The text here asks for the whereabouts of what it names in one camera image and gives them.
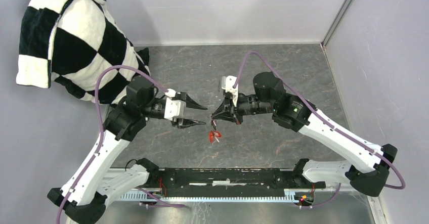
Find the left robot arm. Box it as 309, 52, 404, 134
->
48, 76, 203, 223

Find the black white checkered cloth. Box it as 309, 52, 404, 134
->
16, 0, 150, 105

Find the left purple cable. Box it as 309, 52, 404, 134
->
55, 65, 188, 224

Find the white toothed cable duct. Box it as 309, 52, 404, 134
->
117, 190, 298, 203

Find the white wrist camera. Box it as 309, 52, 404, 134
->
164, 88, 186, 122
221, 75, 238, 106

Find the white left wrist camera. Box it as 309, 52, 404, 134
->
164, 88, 186, 122

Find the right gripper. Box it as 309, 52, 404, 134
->
212, 91, 275, 125

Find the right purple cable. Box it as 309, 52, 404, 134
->
233, 51, 406, 209

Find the metal key organizer red handle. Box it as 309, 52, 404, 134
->
209, 117, 222, 144

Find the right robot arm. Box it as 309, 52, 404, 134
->
211, 72, 397, 197

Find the purple cable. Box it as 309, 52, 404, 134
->
55, 65, 188, 224
233, 51, 406, 209

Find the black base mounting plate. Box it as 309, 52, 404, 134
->
141, 168, 326, 197

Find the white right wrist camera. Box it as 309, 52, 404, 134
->
221, 75, 238, 106

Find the aluminium frame rail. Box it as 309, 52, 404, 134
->
65, 167, 390, 224

